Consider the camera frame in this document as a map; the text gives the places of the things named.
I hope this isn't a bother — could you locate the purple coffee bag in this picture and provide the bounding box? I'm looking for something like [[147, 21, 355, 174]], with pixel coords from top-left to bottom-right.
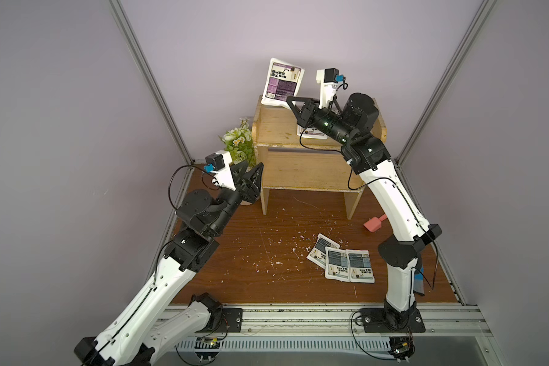
[[297, 125, 328, 140], [261, 58, 305, 110]]

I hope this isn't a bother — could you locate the teal coffee bag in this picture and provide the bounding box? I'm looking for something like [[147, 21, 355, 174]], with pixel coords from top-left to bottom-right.
[[324, 247, 350, 282], [346, 249, 375, 284], [307, 233, 340, 269]]

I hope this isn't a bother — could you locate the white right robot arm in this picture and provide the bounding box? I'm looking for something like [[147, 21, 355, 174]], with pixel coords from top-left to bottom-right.
[[287, 92, 442, 329]]

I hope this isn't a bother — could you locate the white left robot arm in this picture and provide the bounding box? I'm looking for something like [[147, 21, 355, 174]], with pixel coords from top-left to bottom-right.
[[74, 162, 264, 365]]

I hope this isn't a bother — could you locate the wooden two-tier shelf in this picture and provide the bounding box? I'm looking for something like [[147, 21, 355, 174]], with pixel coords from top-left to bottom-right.
[[252, 102, 364, 220]]

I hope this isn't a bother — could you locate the green artificial flower plant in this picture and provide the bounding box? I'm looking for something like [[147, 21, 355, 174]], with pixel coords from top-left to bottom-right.
[[220, 118, 256, 168]]

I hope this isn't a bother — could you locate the pink plastic scoop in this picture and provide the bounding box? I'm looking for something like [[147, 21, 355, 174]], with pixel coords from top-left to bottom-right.
[[364, 214, 387, 233]]

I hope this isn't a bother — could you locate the left connector board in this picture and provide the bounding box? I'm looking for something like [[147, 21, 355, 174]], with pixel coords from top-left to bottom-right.
[[194, 337, 222, 364]]

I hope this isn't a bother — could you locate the connector board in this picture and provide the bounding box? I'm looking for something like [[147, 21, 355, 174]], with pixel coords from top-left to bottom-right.
[[194, 337, 222, 364], [388, 337, 416, 362]]

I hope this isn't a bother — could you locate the right connector board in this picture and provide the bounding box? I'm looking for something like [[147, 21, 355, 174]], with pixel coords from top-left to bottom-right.
[[388, 337, 416, 362]]

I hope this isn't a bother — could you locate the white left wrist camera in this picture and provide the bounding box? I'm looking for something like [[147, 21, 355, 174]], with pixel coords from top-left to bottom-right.
[[204, 150, 236, 191]]

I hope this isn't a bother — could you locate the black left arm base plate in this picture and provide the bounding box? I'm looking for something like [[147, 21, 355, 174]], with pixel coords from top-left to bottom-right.
[[198, 307, 243, 334]]

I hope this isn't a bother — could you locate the aluminium front rail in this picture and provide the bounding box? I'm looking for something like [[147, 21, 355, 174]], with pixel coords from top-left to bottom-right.
[[155, 303, 493, 339]]

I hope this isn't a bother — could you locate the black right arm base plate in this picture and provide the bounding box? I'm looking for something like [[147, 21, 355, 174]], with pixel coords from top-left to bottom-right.
[[359, 307, 426, 333]]

